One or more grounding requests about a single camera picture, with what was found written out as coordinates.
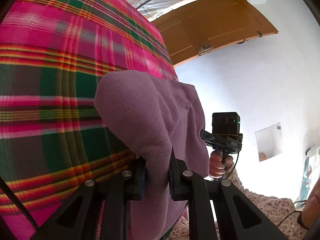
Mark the purple fleece garment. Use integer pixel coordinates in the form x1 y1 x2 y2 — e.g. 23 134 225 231
94 70 209 239

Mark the black cable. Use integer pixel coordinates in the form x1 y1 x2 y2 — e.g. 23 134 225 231
0 175 40 231

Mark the person right hand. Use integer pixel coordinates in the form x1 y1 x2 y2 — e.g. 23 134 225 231
209 151 234 179

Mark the pink green plaid bedspread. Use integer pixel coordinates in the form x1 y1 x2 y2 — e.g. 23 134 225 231
1 0 177 239

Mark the wooden door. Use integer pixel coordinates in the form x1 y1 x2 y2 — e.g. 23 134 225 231
152 0 278 66

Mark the white paper on wall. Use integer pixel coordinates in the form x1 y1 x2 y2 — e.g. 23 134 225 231
255 123 282 162

